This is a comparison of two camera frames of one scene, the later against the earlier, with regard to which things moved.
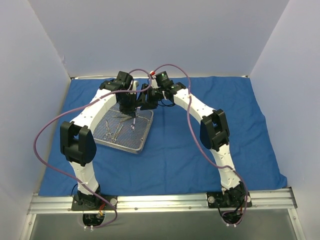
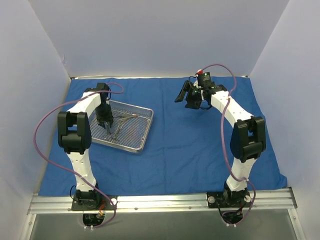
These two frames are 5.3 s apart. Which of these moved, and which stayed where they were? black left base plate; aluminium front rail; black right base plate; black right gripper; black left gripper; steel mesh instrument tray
Moved: black right gripper; black left gripper
Stayed: aluminium front rail; steel mesh instrument tray; black left base plate; black right base plate
